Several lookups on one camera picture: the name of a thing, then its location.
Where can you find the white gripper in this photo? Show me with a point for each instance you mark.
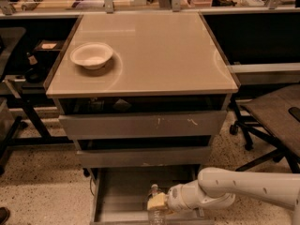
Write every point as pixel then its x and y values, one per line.
pixel 176 197

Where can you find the clear plastic water bottle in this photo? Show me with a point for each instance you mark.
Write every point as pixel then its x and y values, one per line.
pixel 156 217

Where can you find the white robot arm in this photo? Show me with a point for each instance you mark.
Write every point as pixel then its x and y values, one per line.
pixel 216 188

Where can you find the grey open bottom drawer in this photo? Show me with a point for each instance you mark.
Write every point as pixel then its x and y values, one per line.
pixel 121 193

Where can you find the grey middle drawer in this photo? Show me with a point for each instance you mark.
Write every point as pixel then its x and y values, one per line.
pixel 146 157

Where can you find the grey top drawer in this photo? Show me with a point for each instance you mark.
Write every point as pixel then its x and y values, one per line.
pixel 142 125

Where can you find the grey drawer cabinet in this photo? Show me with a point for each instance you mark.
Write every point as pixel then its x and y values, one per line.
pixel 163 62

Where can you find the black office chair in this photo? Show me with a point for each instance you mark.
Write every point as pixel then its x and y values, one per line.
pixel 274 118

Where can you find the black shoe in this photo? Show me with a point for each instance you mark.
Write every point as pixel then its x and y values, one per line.
pixel 4 215

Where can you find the white paper bowl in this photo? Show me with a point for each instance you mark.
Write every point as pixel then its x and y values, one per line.
pixel 92 55

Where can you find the black round object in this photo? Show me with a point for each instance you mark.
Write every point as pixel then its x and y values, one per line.
pixel 36 74

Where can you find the black desk frame left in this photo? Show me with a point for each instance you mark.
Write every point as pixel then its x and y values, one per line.
pixel 27 105

